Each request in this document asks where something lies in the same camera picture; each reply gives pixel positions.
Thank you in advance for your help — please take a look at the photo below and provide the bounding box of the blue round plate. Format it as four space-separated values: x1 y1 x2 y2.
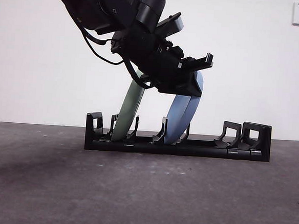
163 68 206 148

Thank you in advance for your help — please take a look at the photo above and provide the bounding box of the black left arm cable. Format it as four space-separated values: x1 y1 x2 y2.
120 58 154 90
76 22 128 66

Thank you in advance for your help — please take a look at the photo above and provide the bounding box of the black plate rack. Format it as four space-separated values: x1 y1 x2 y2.
84 110 273 163

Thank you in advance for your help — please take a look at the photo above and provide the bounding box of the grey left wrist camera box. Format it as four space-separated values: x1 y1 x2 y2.
154 11 185 40

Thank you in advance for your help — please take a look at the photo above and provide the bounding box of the green round plate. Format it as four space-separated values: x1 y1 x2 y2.
111 68 147 144

